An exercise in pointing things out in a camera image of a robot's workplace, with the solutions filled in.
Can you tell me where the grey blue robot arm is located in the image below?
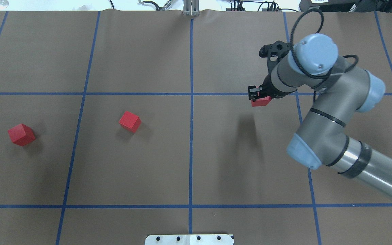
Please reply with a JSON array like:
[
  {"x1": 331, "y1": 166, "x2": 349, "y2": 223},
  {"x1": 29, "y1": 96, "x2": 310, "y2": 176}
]
[{"x1": 248, "y1": 34, "x2": 392, "y2": 199}]

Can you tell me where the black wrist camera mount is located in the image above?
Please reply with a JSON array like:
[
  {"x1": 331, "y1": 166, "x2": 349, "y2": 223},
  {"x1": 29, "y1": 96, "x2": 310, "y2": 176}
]
[{"x1": 258, "y1": 40, "x2": 292, "y2": 62}]

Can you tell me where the aluminium frame post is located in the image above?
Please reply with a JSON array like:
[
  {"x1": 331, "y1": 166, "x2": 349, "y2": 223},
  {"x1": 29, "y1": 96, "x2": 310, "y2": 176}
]
[{"x1": 183, "y1": 0, "x2": 200, "y2": 17}]

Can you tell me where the red cube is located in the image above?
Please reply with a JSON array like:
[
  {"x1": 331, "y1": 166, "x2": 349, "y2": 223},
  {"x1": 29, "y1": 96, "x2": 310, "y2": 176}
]
[
  {"x1": 118, "y1": 111, "x2": 142, "y2": 133},
  {"x1": 7, "y1": 124, "x2": 36, "y2": 146}
]

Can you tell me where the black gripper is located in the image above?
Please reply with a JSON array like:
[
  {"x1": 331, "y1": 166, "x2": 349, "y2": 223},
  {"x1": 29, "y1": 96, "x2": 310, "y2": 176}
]
[{"x1": 248, "y1": 76, "x2": 282, "y2": 101}]

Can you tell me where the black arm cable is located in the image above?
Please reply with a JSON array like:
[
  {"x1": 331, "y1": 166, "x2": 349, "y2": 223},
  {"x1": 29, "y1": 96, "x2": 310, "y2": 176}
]
[{"x1": 290, "y1": 9, "x2": 359, "y2": 102}]

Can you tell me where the white pedestal column base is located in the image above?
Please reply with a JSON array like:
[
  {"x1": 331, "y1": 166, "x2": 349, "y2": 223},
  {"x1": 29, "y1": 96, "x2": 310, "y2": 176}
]
[{"x1": 144, "y1": 234, "x2": 235, "y2": 245}]

